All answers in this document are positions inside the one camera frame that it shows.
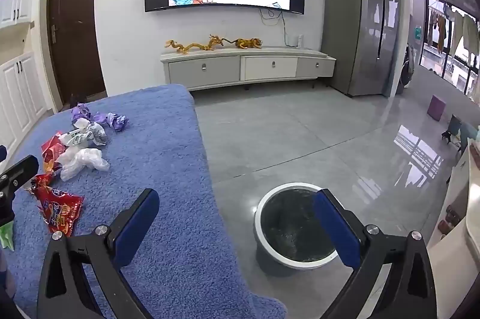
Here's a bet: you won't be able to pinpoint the white rimmed trash bin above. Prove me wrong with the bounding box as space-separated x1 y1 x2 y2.
254 183 340 271

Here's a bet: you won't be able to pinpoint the grey refrigerator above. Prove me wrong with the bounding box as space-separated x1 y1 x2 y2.
322 0 400 97

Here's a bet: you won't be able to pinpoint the white bag grey print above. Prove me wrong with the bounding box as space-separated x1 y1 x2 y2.
73 118 108 147

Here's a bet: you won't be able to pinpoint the twisted purple wrapper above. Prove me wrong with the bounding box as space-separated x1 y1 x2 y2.
106 112 130 132

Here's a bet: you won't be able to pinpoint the washing machine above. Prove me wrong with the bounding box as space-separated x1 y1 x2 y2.
399 45 417 95

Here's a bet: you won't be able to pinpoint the white floor cabinet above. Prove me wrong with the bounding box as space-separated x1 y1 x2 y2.
0 51 47 155

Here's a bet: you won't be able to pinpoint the dark brown door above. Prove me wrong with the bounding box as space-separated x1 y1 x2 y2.
47 0 106 109

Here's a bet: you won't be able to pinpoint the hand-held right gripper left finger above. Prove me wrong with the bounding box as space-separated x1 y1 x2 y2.
37 188 160 319

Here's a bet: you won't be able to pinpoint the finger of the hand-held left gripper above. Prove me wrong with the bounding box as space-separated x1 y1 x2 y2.
0 155 40 226

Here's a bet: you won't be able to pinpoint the teal sofa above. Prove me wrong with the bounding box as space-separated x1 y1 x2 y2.
461 124 480 155

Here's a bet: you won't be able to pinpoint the golden dragon figurine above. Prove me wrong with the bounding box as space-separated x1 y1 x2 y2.
166 35 226 53

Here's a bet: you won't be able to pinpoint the large purple wrapper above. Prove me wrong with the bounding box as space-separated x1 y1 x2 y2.
71 103 93 125

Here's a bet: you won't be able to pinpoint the green wrapper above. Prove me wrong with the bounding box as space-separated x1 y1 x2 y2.
0 222 16 252

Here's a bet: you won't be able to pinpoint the small dark chair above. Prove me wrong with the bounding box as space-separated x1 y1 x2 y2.
442 115 463 145

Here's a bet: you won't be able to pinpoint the purple stool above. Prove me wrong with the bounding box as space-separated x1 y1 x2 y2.
427 95 445 122

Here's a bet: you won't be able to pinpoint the large red snack wrapper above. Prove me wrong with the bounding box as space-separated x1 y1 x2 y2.
24 173 85 237

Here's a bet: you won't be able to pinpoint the television cable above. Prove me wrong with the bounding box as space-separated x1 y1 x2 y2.
259 8 298 46

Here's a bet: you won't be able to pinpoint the white television console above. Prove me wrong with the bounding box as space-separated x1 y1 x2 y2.
160 47 337 92

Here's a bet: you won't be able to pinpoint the blue fluffy blanket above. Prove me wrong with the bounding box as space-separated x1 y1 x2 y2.
0 84 287 319

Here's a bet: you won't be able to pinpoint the hanging clothes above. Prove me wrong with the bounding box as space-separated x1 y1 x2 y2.
427 2 480 57

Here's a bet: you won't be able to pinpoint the white bag green print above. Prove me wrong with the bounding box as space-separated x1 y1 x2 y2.
60 129 91 147

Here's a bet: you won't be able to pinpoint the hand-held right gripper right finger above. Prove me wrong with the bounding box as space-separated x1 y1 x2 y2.
313 188 439 319

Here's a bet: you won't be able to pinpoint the golden tiger figurine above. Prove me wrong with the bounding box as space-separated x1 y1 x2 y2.
224 37 263 50

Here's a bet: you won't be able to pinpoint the plain white plastic bag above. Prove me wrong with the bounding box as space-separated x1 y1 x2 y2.
56 148 110 182

